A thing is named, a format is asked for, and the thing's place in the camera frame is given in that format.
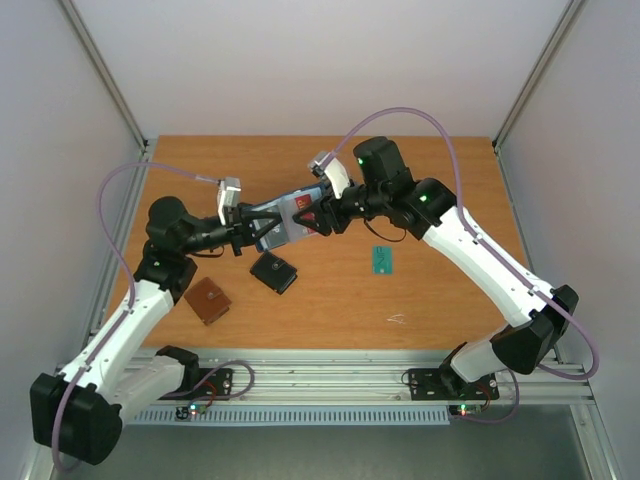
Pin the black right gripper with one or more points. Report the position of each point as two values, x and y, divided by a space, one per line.
331 215

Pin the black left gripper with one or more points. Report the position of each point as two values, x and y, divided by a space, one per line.
244 230

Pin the green credit card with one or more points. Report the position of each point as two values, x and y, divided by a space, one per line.
382 260

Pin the black credit card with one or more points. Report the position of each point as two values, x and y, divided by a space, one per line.
275 237

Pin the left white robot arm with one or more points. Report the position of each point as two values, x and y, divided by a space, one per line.
81 411

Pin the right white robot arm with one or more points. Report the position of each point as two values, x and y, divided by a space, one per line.
534 311

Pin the black card holder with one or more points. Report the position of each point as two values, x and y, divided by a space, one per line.
274 272

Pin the brown card holder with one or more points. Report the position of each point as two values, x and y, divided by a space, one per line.
208 301

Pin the left small circuit board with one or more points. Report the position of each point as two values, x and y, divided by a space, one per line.
191 411

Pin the small circuit board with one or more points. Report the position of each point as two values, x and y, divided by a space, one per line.
465 410
191 411

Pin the right small circuit board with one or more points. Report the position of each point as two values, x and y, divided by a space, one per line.
465 410

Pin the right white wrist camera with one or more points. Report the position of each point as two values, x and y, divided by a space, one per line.
327 165

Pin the left aluminium corner post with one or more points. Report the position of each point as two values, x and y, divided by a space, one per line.
81 31

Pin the aluminium corner post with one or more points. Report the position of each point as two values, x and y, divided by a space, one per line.
81 31
559 33

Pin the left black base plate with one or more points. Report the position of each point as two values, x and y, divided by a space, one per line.
217 385

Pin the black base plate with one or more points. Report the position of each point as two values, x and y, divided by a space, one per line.
217 385
425 384

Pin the aluminium rail base frame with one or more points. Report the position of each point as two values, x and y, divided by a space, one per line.
370 377

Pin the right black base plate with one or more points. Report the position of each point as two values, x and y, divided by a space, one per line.
425 384

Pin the slotted grey cable duct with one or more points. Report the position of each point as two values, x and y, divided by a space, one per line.
277 415

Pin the right aluminium corner post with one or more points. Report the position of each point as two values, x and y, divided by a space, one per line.
559 33

